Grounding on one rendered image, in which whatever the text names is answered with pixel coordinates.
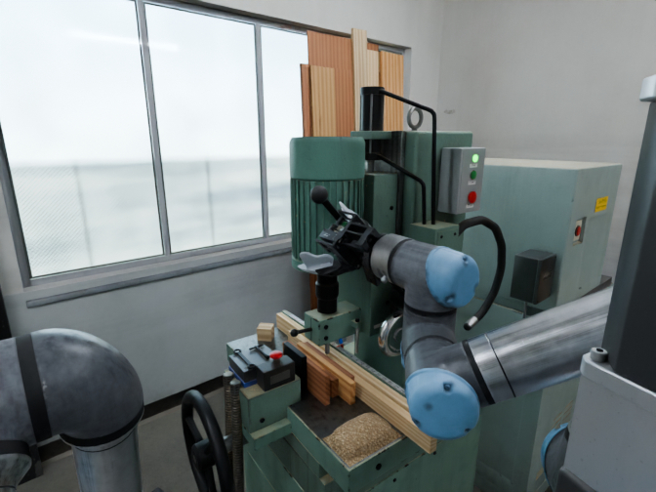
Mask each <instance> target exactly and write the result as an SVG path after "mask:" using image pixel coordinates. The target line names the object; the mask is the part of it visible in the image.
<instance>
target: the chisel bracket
mask: <svg viewBox="0 0 656 492"><path fill-rule="evenodd" d="M355 318H359V320H360V321H361V308H360V307H357V306H356V305H354V304H352V303H350V302H348V301H342V302H338V303H337V311H336V312H334V313H331V314H324V313H320V312H318V311H317V308H316V309H313V310H310V311H306V312H305V328H309V327H311V328H312V331H310V332H305V336H306V337H307V338H308V339H310V340H311V341H312V342H314V343H315V344H317V345H318V346H319V347H321V346H323V345H326V344H329V343H332V342H335V341H337V340H340V339H342V338H345V337H347V336H350V335H353V334H355V328H354V327H352V326H351V321H352V320H354V319H355Z"/></svg>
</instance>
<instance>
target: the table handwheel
mask: <svg viewBox="0 0 656 492"><path fill-rule="evenodd" d="M193 406H194V408H195V410H196V411H197V413H198V415H199V417H200V420H201V422H202V424H203V427H204V429H205V431H206V434H207V437H208V438H206V439H203V437H202V436H201V434H200V432H199V430H198V428H197V426H196V424H195V422H194V420H193ZM182 423H183V431H184V441H185V446H186V451H187V455H188V458H189V462H190V465H191V469H192V472H193V475H194V479H195V482H196V484H197V487H198V490H199V492H217V488H216V483H215V478H214V472H213V466H214V465H216V469H217V473H218V478H219V483H220V489H221V492H235V489H234V481H233V475H232V469H231V465H230V460H229V456H228V452H231V451H232V448H233V447H232V433H231V434H229V435H227V436H224V437H223V435H222V432H221V429H220V426H219V424H218V421H217V419H216V417H215V414H214V412H213V410H212V408H211V406H210V405H209V403H208V401H207V400H206V398H205V397H204V396H203V395H202V394H201V393H200V392H199V391H198V390H195V389H191V390H189V391H187V392H186V393H185V394H184V397H183V400H182Z"/></svg>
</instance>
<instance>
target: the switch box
mask: <svg viewBox="0 0 656 492"><path fill-rule="evenodd" d="M485 150H486V148H485V147H444V148H443V149H442V152H441V166H440V180H439V193H438V206H437V211H439V212H444V213H450V214H455V215H457V214H462V213H467V212H473V211H478V210H479V209H480V199H481V190H482V180H483V170H484V160H485ZM474 154H476V155H477V157H478V158H477V161H476V162H472V156H473V155H474ZM470 164H477V167H473V168H470ZM472 170H475V171H476V178H475V179H474V180H471V178H470V173H471V171H472ZM470 181H475V184H469V182H470ZM471 191H475V192H476V200H475V202H474V203H470V202H469V200H468V197H469V194H470V192H471ZM468 204H473V207H471V208H466V207H467V205H468Z"/></svg>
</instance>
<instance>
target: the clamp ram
mask: <svg viewBox="0 0 656 492"><path fill-rule="evenodd" d="M283 346H284V355H288V356H289V357H290V358H291V359H292V360H293V361H295V374H296V375H297V376H298V377H299V378H300V379H301V389H302V390H305V389H307V388H308V372H307V356H306V355H305V354H303V353H302V352H301V351H300V350H298V349H297V348H295V347H294V346H293V345H292V344H290V343H289V342H286V343H284V344H283Z"/></svg>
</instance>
